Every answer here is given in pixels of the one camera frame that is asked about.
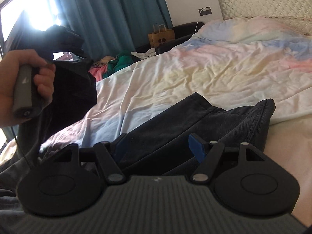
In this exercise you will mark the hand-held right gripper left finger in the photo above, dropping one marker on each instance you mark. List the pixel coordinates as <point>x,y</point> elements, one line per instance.
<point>120,146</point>

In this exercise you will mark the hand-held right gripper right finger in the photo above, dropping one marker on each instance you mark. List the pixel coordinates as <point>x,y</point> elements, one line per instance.
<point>196,148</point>

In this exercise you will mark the dark denim pants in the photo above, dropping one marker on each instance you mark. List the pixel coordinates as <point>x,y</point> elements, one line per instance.
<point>182,121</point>

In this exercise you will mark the black sweatpants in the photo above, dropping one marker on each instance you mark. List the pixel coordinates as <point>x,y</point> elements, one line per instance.
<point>70,87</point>

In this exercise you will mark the person's left hand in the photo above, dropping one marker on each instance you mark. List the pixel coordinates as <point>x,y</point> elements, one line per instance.
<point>9,78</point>

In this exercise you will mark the pastel quilt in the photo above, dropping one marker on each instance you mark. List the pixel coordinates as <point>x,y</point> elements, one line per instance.
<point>195,73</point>

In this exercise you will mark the dark framed window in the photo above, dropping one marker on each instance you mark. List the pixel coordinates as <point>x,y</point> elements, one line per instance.
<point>14,17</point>

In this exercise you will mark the green cloth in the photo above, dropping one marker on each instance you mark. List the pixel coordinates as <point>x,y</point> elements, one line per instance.
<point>121,62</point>

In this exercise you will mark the beige cloth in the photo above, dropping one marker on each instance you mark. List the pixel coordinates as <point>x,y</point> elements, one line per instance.
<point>107,60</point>

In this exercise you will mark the white cloth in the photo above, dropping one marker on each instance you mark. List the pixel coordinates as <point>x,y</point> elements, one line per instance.
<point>145,53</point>

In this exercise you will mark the beige bed sheet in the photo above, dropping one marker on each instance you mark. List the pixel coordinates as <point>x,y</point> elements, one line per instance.
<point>292,163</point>

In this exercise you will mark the brown paper bag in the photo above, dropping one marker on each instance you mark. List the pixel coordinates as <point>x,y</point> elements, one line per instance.
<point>160,37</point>

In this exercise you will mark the blue curtain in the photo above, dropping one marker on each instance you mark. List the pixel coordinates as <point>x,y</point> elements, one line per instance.
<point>109,12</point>

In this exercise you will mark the black sofa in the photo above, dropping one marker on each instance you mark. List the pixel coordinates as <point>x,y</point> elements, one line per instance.
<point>185,30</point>

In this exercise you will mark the quilted headboard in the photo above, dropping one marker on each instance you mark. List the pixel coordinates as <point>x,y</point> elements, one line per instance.
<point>268,0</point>

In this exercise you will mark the wall socket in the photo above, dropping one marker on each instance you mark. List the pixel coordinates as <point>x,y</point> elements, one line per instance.
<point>205,11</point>

